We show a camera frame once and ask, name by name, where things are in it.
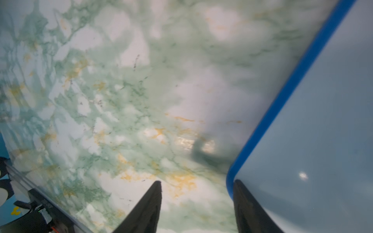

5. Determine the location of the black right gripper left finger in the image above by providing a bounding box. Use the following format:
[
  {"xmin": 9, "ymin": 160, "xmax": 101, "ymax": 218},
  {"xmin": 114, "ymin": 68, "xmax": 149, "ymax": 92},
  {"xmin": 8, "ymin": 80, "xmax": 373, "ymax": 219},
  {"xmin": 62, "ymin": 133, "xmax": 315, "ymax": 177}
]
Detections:
[{"xmin": 113, "ymin": 181, "xmax": 162, "ymax": 233}]

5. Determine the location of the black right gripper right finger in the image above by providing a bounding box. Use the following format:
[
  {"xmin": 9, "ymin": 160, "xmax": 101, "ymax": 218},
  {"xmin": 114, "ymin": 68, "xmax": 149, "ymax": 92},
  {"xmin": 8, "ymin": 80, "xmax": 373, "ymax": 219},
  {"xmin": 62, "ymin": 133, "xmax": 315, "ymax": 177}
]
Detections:
[{"xmin": 233, "ymin": 180, "xmax": 283, "ymax": 233}]

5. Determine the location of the blue-framed whiteboard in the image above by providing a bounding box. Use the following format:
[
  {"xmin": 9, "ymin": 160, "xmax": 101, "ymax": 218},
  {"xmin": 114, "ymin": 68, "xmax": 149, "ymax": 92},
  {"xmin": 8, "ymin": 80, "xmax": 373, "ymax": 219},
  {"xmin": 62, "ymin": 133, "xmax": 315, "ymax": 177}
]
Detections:
[{"xmin": 226, "ymin": 1, "xmax": 373, "ymax": 233}]

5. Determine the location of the aluminium front rail frame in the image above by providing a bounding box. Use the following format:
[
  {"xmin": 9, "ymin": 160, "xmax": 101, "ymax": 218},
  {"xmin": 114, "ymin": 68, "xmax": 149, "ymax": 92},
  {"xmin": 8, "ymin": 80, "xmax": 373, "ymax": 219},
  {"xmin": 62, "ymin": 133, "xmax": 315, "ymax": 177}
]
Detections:
[{"xmin": 1, "ymin": 157, "xmax": 91, "ymax": 233}]

